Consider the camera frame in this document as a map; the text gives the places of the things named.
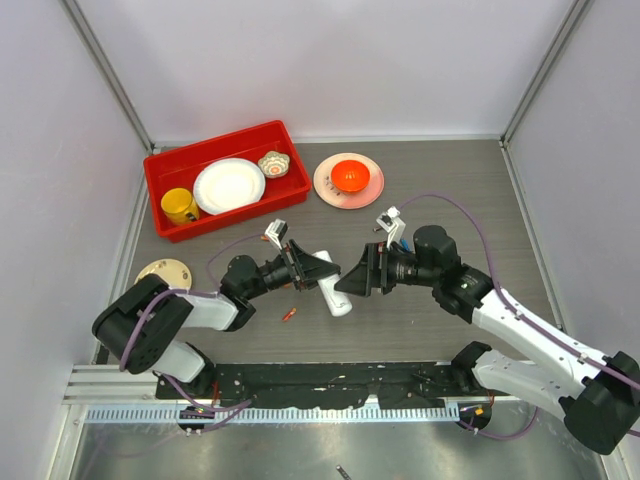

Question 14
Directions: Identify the orange red battery low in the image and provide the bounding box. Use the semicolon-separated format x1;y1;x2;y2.
282;308;297;322

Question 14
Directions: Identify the white paper plate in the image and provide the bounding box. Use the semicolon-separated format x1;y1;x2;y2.
193;158;266;215

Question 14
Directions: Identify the yellow mug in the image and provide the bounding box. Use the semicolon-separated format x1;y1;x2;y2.
160;188;200;226

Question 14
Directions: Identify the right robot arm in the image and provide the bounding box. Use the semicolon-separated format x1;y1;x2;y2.
335;225;639;455

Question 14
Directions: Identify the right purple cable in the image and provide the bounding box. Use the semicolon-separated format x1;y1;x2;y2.
397;193;640;441

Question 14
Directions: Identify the small flower-shaped bowl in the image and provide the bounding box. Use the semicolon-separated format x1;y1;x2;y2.
257;151;290;179

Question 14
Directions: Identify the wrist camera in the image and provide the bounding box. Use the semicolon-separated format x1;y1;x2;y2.
264;219;288;251
376;206;406;248

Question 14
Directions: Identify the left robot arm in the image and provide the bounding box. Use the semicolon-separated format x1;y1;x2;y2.
92;240;341;399

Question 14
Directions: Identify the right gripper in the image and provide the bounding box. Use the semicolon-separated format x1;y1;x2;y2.
335;241;439;297

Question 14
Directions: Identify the cream floral plate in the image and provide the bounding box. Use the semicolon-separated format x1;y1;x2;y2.
135;258;193;290

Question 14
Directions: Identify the small dark object on floor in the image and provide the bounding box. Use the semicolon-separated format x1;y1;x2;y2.
336;465;351;480

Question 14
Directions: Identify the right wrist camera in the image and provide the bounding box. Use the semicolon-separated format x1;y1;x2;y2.
376;206;406;248

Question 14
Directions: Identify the orange bowl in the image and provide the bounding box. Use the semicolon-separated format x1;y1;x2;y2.
330;159;371;194

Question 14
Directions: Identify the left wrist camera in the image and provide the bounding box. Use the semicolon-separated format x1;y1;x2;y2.
264;219;288;251

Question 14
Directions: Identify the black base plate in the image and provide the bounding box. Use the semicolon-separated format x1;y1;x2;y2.
181;362;489;410

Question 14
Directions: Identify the white cable duct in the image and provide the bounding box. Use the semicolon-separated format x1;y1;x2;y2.
85;402;460;425

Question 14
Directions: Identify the pink plate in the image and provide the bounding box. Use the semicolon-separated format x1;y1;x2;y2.
313;152;385;210

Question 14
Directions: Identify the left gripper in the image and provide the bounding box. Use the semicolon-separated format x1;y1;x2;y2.
244;239;339;301

